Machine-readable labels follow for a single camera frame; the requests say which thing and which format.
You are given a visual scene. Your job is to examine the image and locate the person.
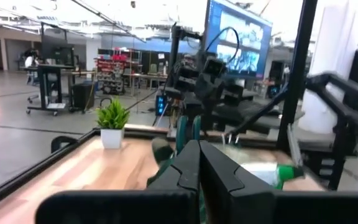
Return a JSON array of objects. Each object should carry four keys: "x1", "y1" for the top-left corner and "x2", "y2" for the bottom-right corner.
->
[{"x1": 23, "y1": 49, "x2": 40, "y2": 85}]

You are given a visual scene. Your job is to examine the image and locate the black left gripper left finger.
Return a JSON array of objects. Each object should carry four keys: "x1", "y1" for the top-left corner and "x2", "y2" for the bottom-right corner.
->
[{"x1": 35, "y1": 140, "x2": 201, "y2": 224}]

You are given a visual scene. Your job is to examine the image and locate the shelf with red bins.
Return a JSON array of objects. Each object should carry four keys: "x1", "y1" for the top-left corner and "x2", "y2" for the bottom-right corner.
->
[{"x1": 94, "y1": 47, "x2": 143, "y2": 96}]

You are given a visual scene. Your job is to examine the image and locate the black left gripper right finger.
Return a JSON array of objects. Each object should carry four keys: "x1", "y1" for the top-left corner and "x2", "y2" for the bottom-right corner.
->
[{"x1": 200, "y1": 140, "x2": 358, "y2": 224}]

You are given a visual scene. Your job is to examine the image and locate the black cabinet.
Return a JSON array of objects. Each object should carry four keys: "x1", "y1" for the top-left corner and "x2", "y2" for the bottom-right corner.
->
[{"x1": 72, "y1": 82, "x2": 95, "y2": 111}]

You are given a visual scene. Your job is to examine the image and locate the black rolling desk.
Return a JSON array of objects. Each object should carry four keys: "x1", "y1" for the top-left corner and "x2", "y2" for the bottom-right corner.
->
[{"x1": 25, "y1": 21, "x2": 77, "y2": 116}]

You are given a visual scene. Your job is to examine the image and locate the large wall monitor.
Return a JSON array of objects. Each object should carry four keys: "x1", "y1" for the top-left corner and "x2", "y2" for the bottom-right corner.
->
[{"x1": 202, "y1": 0, "x2": 273, "y2": 79}]

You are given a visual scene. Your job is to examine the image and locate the metal hand rake wooden handle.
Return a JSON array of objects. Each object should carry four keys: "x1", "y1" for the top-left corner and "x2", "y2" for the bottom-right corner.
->
[{"x1": 221, "y1": 133, "x2": 241, "y2": 147}]

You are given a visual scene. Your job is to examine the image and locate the black frame bracket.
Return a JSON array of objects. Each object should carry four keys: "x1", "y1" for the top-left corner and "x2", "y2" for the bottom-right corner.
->
[{"x1": 50, "y1": 135, "x2": 78, "y2": 154}]

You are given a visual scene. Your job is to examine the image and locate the green plant in white pot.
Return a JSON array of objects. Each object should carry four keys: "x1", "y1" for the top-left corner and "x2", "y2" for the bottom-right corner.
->
[{"x1": 95, "y1": 98, "x2": 131, "y2": 150}]

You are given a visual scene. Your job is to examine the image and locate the green and white spray bottle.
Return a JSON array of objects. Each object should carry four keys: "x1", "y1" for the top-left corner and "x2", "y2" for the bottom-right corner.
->
[{"x1": 240, "y1": 162, "x2": 305, "y2": 191}]

